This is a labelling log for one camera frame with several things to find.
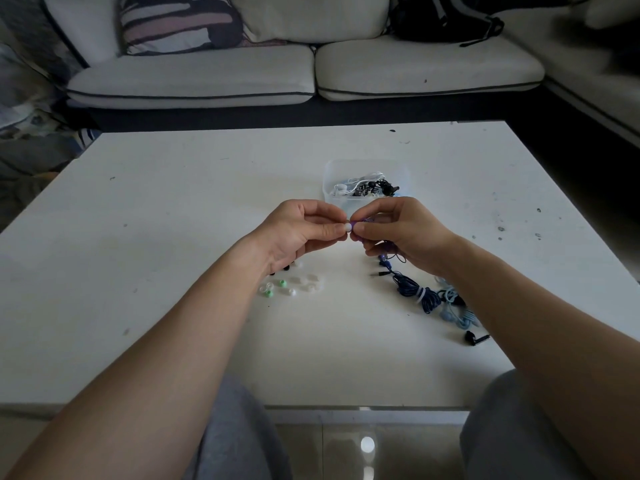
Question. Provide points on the person's left hand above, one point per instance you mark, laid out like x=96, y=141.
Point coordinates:
x=292, y=229

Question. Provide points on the person's right hand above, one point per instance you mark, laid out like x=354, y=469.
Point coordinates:
x=415, y=234

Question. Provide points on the person's right thumb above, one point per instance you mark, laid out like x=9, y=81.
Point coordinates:
x=369, y=235

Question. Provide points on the person's left thumb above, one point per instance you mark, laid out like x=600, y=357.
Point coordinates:
x=327, y=231

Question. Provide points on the person's right forearm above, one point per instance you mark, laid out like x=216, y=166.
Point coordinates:
x=545, y=334

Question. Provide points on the person's left forearm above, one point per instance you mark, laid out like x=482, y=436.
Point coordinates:
x=165, y=359

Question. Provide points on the group of scattered ear tips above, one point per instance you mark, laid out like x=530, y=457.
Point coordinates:
x=295, y=283

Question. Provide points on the clear plastic box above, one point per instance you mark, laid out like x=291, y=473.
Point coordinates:
x=395, y=172

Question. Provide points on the black earbud piece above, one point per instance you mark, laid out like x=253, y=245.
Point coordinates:
x=472, y=338

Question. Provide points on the white sofa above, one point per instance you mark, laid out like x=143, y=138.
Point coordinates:
x=400, y=69

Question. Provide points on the white back cushion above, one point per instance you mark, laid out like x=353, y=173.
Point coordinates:
x=310, y=14

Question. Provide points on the black backpack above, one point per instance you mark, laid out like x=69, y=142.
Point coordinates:
x=440, y=19

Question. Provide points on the grey trousers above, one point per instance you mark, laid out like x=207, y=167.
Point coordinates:
x=505, y=434

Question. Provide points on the striped throw pillow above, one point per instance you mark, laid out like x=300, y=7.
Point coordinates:
x=175, y=22

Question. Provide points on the patterned fabric heap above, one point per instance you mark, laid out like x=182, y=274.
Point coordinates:
x=30, y=124

